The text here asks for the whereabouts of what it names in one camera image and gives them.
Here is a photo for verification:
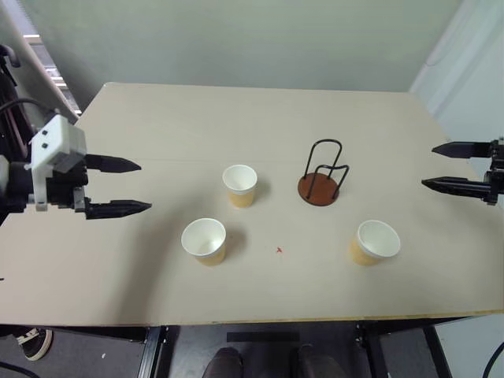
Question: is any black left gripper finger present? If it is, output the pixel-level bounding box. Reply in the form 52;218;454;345
83;198;154;221
85;154;143;174

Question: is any black wire cup holder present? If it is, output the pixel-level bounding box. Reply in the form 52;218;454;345
297;138;351;207

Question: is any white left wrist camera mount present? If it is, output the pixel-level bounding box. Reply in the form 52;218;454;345
28;113;88;212

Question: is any dark rounded shape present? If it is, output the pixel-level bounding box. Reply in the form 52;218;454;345
296;343;348;378

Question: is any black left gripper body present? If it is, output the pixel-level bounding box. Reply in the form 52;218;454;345
45;154;90;214

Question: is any black tape strip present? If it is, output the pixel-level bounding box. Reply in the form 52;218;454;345
225;331;301;343

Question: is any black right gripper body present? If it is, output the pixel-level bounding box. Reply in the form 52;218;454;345
486;136;504;207

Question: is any black and white sneaker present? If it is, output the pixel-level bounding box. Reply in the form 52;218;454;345
15;328;54;361

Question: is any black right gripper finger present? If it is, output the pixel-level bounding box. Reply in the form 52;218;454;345
421;176;492;202
431;141;494;160

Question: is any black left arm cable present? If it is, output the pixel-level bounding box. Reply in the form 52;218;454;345
0;98;61;120

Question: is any yellow paper cup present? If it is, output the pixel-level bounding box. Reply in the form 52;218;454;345
180;217;228;268
221;164;259;210
349;219;402;267

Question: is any black floor cable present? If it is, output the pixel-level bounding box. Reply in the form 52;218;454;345
483;341;504;378

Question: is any black table leg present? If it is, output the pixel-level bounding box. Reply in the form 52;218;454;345
136;325;171;378
353;320;390;378

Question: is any black equipment stand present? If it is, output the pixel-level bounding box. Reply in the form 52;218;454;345
0;43;33;166

